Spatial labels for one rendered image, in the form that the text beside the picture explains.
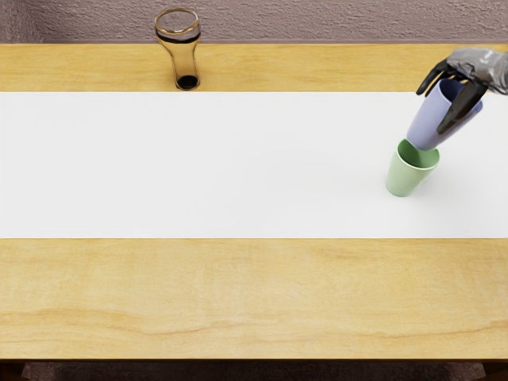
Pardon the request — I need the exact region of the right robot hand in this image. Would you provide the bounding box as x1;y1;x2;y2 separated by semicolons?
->
415;48;508;135

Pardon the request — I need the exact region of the lavender plastic cup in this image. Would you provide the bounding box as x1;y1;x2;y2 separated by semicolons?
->
406;77;484;152

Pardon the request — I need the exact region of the green plastic cup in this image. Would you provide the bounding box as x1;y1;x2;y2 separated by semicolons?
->
385;138;441;198

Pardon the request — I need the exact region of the white table runner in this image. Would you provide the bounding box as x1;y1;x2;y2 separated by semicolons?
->
0;91;508;240

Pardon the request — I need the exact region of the tall clear drinking glass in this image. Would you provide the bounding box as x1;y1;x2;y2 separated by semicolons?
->
154;9;200;92

